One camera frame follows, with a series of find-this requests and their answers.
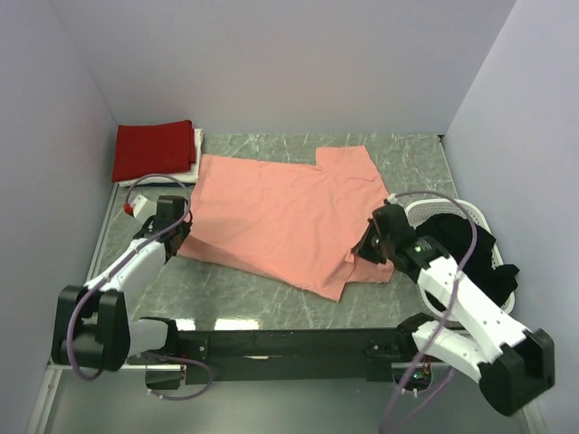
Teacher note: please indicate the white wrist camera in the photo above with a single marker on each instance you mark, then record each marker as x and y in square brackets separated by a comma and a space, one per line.
[140, 208]
[392, 199]

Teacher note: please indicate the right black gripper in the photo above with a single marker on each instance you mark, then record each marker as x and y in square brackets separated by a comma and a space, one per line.
[362, 249]

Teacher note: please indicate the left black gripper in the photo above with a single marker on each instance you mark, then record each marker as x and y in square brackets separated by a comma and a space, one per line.
[185, 226]

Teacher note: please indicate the folded red t-shirt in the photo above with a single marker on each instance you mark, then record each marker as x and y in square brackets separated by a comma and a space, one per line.
[154, 149]

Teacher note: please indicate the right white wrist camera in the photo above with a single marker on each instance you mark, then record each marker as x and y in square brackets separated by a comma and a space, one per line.
[392, 199]

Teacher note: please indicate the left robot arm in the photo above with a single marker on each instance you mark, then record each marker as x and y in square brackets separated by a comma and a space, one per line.
[92, 331]

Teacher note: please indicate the aluminium frame rail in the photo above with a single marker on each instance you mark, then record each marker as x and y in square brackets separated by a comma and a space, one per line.
[67, 404]

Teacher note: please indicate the folded blue t-shirt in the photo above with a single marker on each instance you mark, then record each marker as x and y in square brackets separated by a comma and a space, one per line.
[165, 185]

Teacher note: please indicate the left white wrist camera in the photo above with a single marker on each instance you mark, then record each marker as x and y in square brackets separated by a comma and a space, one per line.
[140, 208]

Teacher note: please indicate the pink t-shirt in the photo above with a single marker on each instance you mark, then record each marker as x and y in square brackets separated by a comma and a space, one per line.
[292, 222]

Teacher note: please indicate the folded white t-shirt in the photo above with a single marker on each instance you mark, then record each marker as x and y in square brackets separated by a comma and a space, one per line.
[192, 169]

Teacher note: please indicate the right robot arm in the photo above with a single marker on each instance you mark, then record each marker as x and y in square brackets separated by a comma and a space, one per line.
[511, 364]

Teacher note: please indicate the black base beam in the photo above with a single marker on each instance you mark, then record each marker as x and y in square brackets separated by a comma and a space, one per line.
[275, 355]

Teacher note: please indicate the white plastic laundry basket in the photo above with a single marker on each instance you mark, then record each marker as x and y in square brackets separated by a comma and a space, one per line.
[450, 225]

